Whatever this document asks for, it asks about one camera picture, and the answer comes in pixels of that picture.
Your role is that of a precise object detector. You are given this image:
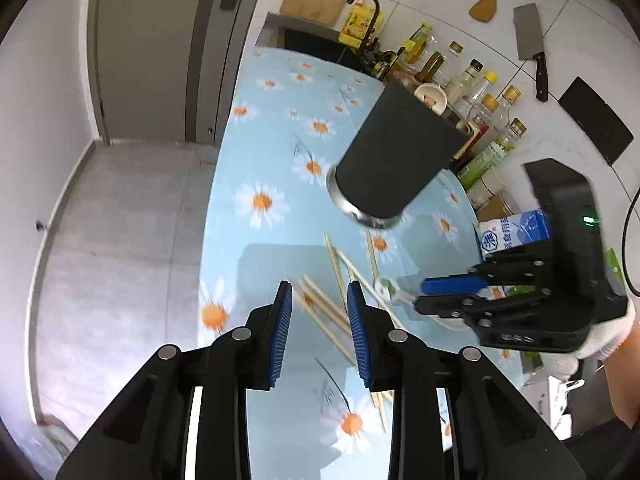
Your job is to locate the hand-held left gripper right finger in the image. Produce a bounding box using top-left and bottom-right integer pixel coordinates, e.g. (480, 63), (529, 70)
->
(346, 281), (586, 480)

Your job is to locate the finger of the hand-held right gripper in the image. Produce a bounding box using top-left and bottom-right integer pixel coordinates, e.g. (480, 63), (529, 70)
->
(414, 289), (594, 332)
(421, 238), (557, 296)

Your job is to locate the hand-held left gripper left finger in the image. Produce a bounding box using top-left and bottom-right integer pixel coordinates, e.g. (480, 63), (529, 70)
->
(55, 280), (294, 480)

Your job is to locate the white ceramic spoon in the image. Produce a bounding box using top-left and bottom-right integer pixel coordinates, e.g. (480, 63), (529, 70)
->
(375, 277), (468, 332)

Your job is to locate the black utensil holder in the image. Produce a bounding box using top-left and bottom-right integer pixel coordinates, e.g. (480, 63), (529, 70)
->
(326, 80), (473, 229)

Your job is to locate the person's right forearm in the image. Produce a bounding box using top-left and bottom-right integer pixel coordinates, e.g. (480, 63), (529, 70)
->
(602, 330), (640, 428)

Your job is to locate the person's right hand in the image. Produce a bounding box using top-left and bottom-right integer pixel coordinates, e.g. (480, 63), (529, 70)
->
(537, 300), (638, 381)

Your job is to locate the green packet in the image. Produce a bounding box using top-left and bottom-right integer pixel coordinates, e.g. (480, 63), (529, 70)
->
(601, 247), (627, 287)

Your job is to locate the white and blue carton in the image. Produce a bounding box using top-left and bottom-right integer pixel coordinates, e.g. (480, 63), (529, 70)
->
(472, 208), (557, 262)

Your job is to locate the brown cardboard box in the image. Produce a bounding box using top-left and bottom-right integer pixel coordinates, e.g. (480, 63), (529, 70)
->
(476, 190), (522, 224)

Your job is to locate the white metal appliance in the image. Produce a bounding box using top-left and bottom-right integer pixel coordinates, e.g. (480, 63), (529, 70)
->
(520, 374), (578, 428)

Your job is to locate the brown bottle with gold cap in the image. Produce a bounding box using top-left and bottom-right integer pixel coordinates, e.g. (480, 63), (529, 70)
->
(467, 94), (502, 146)

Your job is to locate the clear bottle with gold cap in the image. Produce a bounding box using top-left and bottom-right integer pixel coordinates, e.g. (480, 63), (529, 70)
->
(495, 85), (522, 126)

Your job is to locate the daisy print tablecloth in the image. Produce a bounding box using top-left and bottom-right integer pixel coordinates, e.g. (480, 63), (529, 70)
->
(182, 45), (526, 480)

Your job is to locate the clear bottle with yellow cap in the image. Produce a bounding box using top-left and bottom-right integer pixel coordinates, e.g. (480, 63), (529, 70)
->
(470, 71), (500, 111)

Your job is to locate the small beige cup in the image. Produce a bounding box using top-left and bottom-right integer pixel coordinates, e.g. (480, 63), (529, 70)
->
(414, 83), (448, 114)

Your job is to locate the clear bottle with black cap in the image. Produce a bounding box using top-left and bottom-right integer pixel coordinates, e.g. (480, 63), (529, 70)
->
(446, 59), (485, 106)

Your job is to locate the person's dark clothing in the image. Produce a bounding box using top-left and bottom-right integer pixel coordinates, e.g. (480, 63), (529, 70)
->
(562, 417), (636, 480)

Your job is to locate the bottle with yellow green label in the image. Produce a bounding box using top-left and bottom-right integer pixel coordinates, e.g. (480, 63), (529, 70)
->
(399, 22), (434, 64)

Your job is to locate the yellow cooking oil bottle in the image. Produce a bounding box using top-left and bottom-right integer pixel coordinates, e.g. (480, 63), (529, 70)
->
(338, 1), (386, 49)

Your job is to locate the dark kitchen sink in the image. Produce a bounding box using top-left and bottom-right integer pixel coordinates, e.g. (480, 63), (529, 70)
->
(256, 11), (383, 80)

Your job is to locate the black faucet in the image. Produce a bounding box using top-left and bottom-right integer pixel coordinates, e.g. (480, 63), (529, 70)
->
(346, 0), (383, 63)

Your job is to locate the grey door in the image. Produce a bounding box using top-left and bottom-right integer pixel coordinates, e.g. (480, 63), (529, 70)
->
(92, 0), (271, 145)

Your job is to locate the black cable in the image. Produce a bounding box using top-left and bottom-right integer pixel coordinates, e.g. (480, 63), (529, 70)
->
(619, 199), (640, 297)

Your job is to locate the black flat wall panel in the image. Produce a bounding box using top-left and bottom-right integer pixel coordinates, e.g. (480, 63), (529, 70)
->
(557, 76), (635, 167)

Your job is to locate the steel cleaver with dark handle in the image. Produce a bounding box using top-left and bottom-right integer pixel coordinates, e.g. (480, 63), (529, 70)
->
(513, 2), (551, 104)

